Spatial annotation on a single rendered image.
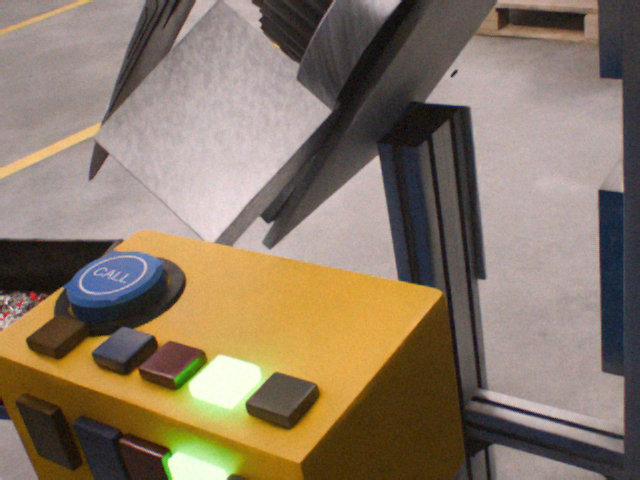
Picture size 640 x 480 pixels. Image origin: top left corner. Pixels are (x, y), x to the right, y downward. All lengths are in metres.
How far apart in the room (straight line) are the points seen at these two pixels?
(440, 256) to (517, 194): 1.75
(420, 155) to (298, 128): 0.17
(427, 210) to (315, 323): 0.54
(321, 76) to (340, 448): 0.43
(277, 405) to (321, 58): 0.42
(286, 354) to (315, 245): 2.21
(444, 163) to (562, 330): 1.25
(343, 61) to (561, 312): 1.55
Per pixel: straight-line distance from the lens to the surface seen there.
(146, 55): 0.91
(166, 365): 0.32
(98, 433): 0.34
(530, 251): 2.38
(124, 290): 0.37
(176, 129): 0.73
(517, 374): 1.99
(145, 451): 0.33
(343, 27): 0.66
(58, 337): 0.36
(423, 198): 0.86
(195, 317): 0.36
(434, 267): 0.90
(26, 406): 0.37
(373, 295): 0.34
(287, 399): 0.29
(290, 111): 0.72
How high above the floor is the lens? 1.26
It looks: 29 degrees down
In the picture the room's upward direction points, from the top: 11 degrees counter-clockwise
